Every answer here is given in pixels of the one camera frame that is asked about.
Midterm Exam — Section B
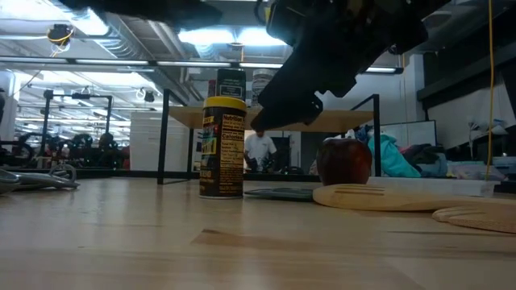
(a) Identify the black background equipment row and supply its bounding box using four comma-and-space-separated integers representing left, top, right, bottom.
0, 130, 130, 170

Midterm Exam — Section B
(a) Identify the plain wooden utensil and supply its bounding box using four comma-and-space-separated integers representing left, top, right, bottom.
431, 205, 516, 234

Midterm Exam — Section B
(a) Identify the white cabinet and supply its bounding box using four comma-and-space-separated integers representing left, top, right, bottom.
129, 111, 198, 172

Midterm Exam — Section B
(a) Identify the teal cloth pile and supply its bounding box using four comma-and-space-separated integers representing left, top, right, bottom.
364, 124, 422, 179

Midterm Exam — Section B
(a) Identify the white board black frame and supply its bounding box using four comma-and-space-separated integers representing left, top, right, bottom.
381, 119, 439, 148

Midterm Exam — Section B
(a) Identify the red apple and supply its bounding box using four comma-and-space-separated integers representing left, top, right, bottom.
315, 137, 373, 186

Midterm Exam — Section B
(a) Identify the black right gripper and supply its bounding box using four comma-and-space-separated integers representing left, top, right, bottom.
249, 0, 406, 132

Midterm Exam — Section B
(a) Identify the black round ceiling fixture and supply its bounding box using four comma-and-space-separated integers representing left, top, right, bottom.
46, 23, 76, 45

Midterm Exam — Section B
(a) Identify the black metal rig frame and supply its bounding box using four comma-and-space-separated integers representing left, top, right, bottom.
0, 167, 323, 182

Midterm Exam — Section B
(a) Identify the black background stand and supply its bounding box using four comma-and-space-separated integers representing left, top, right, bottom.
42, 90, 114, 156

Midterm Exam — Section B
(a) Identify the dark grey flat scraper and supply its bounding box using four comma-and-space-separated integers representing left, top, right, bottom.
243, 187, 316, 203

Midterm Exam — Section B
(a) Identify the standing person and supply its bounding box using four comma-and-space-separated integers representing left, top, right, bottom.
243, 129, 278, 174

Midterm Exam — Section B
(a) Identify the black bar with LED strips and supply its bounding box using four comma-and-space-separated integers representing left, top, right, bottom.
0, 56, 404, 76

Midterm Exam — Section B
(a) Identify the yellow lid dark spice jar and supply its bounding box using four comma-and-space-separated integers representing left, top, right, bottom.
198, 95, 248, 200

